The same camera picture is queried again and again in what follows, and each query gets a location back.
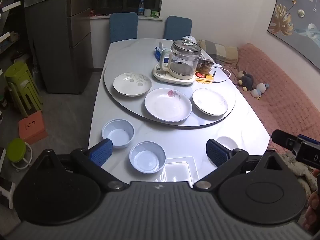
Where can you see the black mouse plush toy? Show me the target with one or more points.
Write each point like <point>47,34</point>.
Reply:
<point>246,81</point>

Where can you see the pale blue bowl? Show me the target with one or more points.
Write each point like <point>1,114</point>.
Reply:
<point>117,132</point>
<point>147,157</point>

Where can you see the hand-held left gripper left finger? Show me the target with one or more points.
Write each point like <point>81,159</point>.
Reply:
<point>101,151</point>

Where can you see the white power strip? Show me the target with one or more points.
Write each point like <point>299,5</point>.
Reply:
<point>217,65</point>

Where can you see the green can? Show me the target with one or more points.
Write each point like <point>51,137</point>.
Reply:
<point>155,14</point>

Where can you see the dark grey refrigerator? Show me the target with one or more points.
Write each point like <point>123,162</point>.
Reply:
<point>57,55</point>

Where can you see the white plate with leaf print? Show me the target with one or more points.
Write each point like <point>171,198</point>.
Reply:
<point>130,86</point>

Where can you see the glass electric kettle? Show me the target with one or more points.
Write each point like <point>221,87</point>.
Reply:
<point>182,60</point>

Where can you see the blue box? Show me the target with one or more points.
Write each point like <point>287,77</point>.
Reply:
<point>157,54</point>

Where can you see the cream kettle base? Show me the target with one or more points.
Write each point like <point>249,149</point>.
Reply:
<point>162,77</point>

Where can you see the clear water bottle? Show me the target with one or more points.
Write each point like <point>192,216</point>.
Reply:
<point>141,8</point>

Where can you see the yellow scalloped mat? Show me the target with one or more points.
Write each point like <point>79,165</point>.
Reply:
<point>208,80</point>

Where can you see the wall poster with gold leaf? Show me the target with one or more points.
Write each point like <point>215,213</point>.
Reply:
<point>300,17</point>

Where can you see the blue penguin plush toy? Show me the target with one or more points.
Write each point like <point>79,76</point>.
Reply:
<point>258,91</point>

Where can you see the clear plastic tray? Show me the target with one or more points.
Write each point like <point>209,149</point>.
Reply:
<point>177,170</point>

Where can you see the stack of green stools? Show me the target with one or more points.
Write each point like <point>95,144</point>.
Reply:
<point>20,80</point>

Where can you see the brown owl figurine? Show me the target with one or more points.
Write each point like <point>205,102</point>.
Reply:
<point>206,66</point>

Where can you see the person's right hand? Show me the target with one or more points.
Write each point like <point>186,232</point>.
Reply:
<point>313,205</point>

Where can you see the white plate with pink flower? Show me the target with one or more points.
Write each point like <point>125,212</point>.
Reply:
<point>167,107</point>

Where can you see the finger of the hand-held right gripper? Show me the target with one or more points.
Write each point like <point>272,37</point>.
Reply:
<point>310,139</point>
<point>285,138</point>

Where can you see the plaid cushion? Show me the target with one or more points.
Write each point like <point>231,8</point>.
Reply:
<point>220,51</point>

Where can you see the pink sofa cover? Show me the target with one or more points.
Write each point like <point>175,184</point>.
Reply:
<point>287,100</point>

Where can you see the white bowl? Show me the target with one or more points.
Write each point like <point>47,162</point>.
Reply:
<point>228,142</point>

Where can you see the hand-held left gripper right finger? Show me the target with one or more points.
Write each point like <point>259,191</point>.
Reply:
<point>216,152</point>

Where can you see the white plate with thin rim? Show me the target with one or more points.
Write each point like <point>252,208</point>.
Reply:
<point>210,102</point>

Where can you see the green stool with white frame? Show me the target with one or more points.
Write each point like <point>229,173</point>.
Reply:
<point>17,150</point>

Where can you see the round marble turntable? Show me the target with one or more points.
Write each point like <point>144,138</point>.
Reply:
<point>120,102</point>

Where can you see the orange cardboard box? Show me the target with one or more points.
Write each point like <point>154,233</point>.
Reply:
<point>32,127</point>

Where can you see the blue chair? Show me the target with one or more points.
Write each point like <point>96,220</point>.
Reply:
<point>123,27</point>
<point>177,27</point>

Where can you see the white jar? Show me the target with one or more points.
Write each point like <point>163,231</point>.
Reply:
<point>147,13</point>

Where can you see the dark shelf with white edges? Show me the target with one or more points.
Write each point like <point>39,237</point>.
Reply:
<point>10,17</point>

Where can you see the red round coaster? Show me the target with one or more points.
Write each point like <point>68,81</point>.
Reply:
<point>200,75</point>

